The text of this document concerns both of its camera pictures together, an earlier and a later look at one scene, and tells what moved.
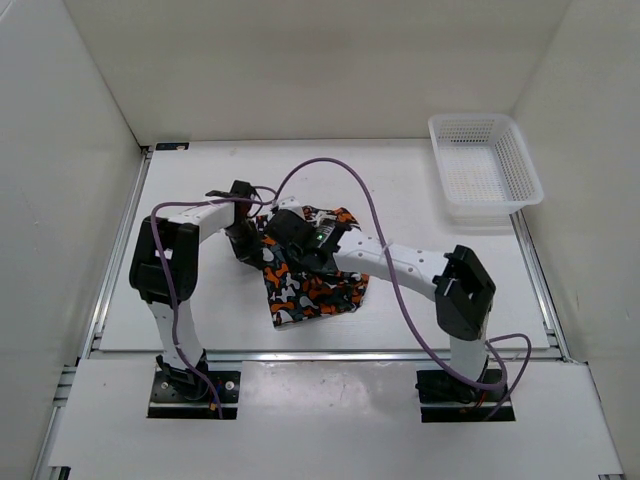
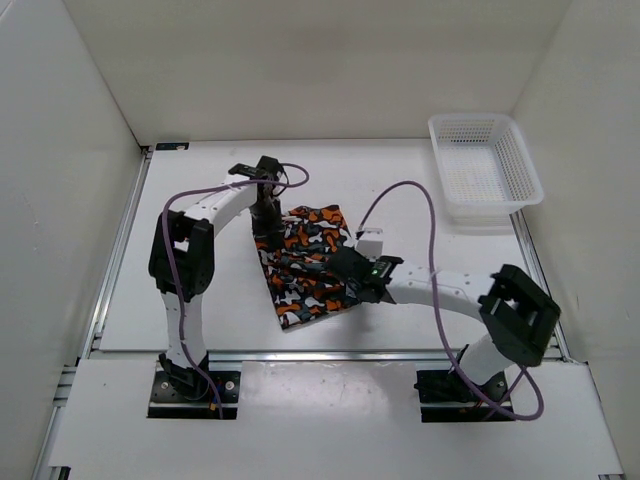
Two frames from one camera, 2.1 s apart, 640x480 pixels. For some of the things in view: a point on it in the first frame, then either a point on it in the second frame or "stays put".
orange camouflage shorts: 298,295 stays put
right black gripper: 305,267 to 351,290
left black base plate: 167,402 stays put
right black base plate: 441,386 stays put
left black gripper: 252,253 to 269,233
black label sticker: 175,146 stays put
